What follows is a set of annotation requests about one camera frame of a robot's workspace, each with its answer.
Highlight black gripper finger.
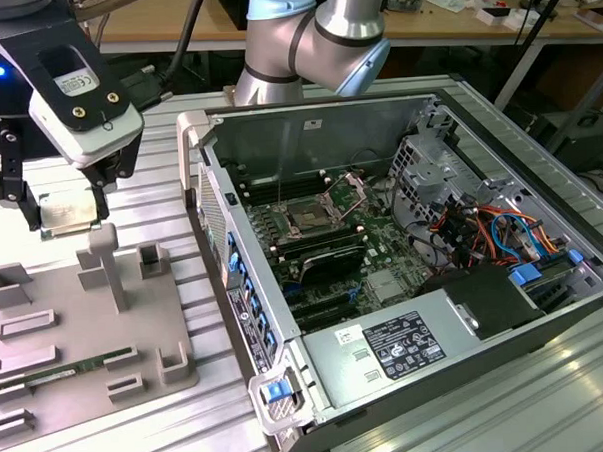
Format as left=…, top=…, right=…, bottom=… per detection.
left=0, top=121, right=44, bottom=234
left=81, top=156, right=120, bottom=224

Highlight silver square CPU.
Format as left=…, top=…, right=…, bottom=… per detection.
left=37, top=188, right=104, bottom=241

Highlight CPU socket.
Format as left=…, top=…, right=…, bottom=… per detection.
left=282, top=197, right=334, bottom=239

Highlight grey plastic parts rack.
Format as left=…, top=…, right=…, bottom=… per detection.
left=0, top=219, right=202, bottom=441

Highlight open grey PC case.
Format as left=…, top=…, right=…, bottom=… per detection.
left=175, top=79, right=603, bottom=452

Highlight green RAM stick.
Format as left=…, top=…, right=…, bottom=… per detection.
left=24, top=355, right=110, bottom=388

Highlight black empty RAM slots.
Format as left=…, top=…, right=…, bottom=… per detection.
left=237, top=165, right=327, bottom=201

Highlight black installed RAM stick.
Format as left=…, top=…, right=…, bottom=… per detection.
left=277, top=232, right=369, bottom=262
left=274, top=222, right=364, bottom=251

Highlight black graphics card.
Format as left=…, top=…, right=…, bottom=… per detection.
left=296, top=247, right=366, bottom=288

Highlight black expansion slots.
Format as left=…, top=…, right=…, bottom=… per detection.
left=287, top=287, right=361, bottom=334

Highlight blue case latch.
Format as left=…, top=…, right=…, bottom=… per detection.
left=259, top=380, right=294, bottom=405

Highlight green motherboard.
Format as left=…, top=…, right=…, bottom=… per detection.
left=238, top=169, right=440, bottom=340

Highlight silver chipset heat sink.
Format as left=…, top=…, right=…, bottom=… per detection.
left=367, top=270, right=407, bottom=303

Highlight grey power supply unit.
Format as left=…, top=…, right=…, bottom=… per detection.
left=297, top=285, right=484, bottom=413

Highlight perforated metal drive cage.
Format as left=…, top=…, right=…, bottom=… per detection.
left=386, top=131, right=484, bottom=229

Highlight black plastic air shroud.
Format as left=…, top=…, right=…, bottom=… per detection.
left=416, top=263, right=549, bottom=345

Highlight white box on desk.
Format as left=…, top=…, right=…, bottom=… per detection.
left=475, top=5, right=515, bottom=28

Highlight blue disk carrier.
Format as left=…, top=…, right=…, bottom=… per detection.
left=507, top=264, right=546, bottom=291

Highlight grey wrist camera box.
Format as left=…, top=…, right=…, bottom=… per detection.
left=25, top=40, right=148, bottom=172

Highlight metal socket cover frame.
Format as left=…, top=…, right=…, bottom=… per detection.
left=320, top=169, right=370, bottom=221

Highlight black wire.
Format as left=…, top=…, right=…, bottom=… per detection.
left=378, top=172, right=461, bottom=274

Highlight blue wire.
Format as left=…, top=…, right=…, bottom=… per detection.
left=489, top=209, right=540, bottom=265

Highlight orange wire bundle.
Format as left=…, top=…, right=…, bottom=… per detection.
left=473, top=201, right=570, bottom=260

